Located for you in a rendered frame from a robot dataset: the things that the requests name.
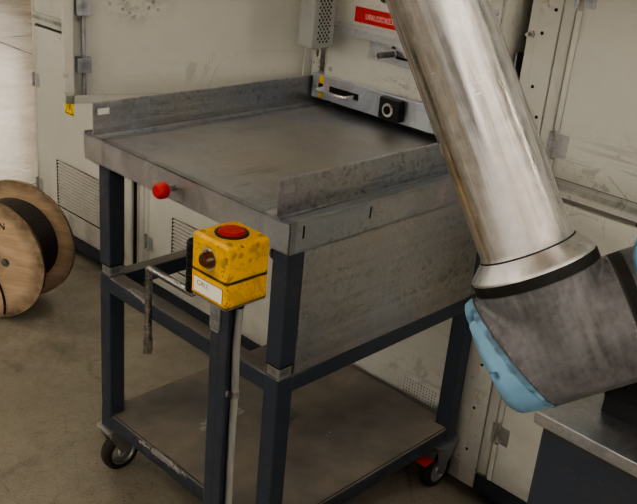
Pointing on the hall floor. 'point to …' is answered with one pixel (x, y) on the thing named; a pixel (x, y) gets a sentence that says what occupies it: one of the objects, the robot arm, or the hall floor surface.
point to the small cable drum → (21, 246)
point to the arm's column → (581, 477)
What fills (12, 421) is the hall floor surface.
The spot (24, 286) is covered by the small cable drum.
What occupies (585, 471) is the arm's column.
